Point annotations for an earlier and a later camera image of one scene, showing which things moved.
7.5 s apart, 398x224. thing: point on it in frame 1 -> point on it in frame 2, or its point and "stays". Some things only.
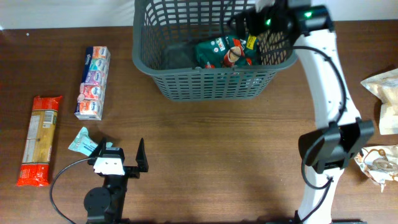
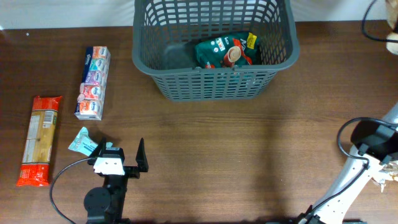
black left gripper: (134, 172) stays
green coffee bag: (229, 51) stays
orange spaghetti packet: (38, 150) stays
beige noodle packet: (385, 87) -> (392, 8)
